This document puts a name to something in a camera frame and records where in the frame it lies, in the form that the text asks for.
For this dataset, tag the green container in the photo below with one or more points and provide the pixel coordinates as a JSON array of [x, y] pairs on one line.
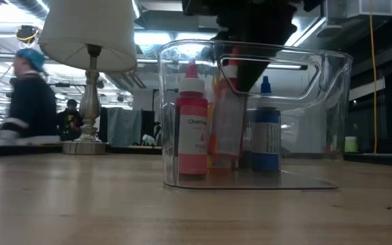
[[352, 144]]

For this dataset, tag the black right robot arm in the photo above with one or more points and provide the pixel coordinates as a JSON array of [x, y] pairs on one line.
[[311, 3]]

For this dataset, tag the large pink food coloring bottle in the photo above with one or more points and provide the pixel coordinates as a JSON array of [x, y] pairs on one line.
[[192, 136]]

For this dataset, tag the clear plastic bin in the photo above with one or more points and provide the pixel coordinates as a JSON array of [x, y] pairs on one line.
[[332, 136]]

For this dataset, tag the person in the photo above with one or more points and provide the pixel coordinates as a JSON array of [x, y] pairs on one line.
[[70, 119], [32, 105]]

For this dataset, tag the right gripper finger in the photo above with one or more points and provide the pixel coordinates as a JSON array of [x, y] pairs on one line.
[[254, 71]]

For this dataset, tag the white shade table lamp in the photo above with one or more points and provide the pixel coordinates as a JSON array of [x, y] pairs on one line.
[[87, 34]]

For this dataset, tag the large blue food coloring bottle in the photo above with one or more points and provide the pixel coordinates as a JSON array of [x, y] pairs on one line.
[[266, 136]]

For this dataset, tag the grey cloth cover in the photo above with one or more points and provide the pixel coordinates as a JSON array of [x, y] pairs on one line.
[[121, 126]]

